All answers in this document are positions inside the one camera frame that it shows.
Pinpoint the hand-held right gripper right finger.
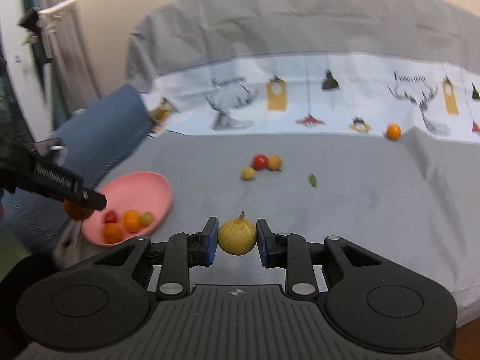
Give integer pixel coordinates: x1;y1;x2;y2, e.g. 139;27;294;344
256;218;379;301

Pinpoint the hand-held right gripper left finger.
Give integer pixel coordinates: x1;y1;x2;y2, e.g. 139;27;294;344
94;216;220;301

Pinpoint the pink plate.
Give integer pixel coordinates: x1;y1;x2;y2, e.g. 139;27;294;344
80;172;174;247

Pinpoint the blue cushion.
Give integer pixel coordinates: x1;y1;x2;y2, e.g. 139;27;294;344
0;84;156;256

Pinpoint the grey printed bed sheet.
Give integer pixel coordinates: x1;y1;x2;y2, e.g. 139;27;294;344
52;0;480;327

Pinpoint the black gooseneck phone holder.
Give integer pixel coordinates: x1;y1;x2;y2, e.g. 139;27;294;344
18;7;53;121

